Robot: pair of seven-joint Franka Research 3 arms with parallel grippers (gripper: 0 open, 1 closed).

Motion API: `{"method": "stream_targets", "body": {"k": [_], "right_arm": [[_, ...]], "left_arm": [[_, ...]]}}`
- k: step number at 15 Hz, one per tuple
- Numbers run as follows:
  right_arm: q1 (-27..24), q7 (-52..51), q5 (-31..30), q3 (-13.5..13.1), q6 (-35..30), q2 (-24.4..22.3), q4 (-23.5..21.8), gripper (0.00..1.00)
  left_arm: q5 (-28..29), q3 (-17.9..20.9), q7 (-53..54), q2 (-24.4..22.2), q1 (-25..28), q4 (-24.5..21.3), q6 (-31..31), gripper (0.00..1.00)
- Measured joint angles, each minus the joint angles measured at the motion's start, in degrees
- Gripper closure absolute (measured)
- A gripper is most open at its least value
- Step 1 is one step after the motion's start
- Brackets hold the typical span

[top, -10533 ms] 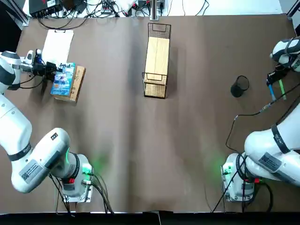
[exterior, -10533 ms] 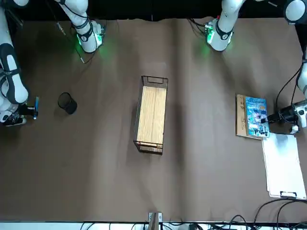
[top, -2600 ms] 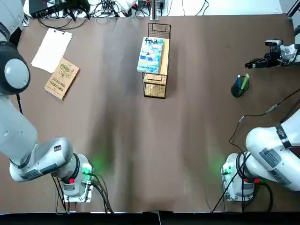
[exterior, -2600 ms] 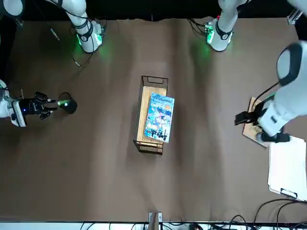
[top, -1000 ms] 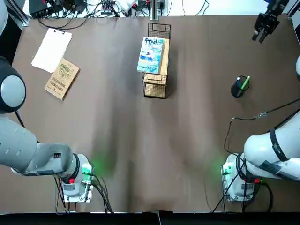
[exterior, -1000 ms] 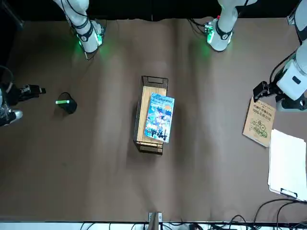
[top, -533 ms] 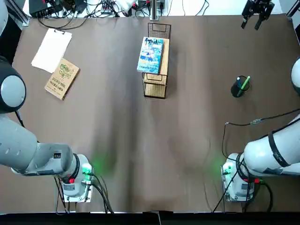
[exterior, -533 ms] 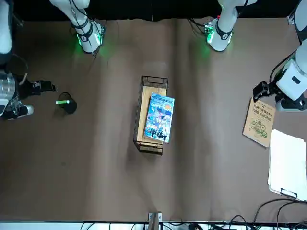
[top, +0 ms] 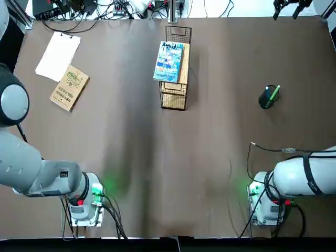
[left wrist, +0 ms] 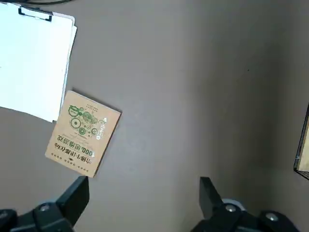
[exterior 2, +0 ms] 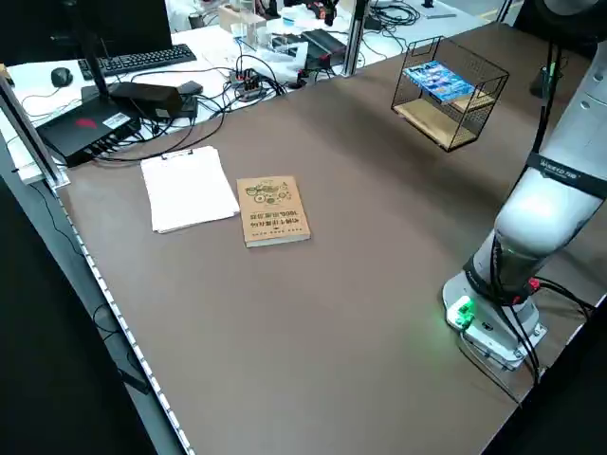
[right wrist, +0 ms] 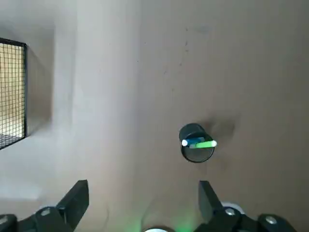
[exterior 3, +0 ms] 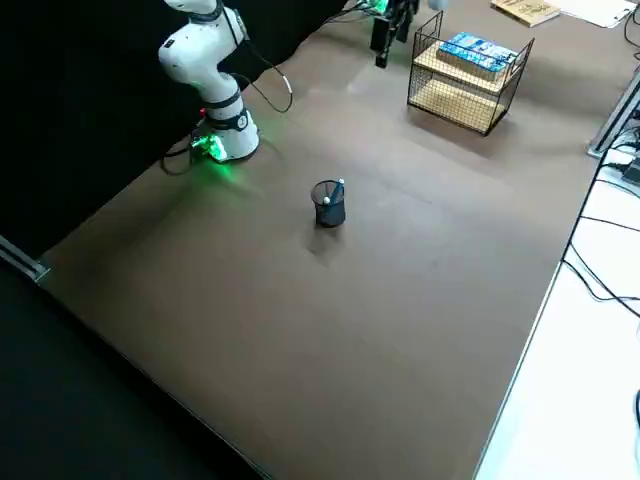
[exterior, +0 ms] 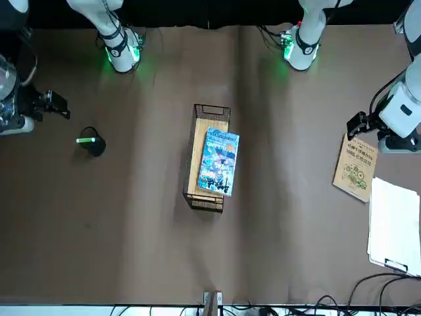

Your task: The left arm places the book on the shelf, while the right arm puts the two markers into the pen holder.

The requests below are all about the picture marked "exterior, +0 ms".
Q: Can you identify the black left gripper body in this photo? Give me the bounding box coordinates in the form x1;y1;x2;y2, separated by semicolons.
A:
363;111;384;133

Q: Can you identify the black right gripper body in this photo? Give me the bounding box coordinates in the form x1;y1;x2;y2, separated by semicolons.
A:
15;86;46;121

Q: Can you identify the blue illustrated book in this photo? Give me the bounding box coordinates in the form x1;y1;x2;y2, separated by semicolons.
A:
196;126;241;198

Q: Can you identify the brown cover book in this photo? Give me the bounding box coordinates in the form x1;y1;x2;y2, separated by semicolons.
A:
331;132;378;203

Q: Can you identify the black mesh pen holder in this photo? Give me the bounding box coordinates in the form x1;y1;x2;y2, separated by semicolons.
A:
75;125;107;158

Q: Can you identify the clipboard with white papers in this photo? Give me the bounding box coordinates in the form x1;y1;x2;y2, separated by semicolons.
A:
366;176;421;278

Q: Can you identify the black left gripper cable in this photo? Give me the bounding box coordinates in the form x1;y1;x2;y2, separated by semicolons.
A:
368;68;410;115

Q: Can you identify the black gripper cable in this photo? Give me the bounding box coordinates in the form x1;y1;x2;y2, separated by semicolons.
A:
18;28;38;87
368;68;410;115

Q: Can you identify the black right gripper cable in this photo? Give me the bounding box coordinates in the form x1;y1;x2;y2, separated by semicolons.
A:
18;28;38;87

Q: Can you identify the black wire wooden shelf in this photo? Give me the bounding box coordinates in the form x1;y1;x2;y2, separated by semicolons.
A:
182;103;232;215

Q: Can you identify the black desk cable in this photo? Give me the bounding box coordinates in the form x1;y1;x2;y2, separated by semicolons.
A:
347;272;421;316

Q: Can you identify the aluminium frame post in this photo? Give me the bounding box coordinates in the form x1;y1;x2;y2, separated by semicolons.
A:
203;289;222;316

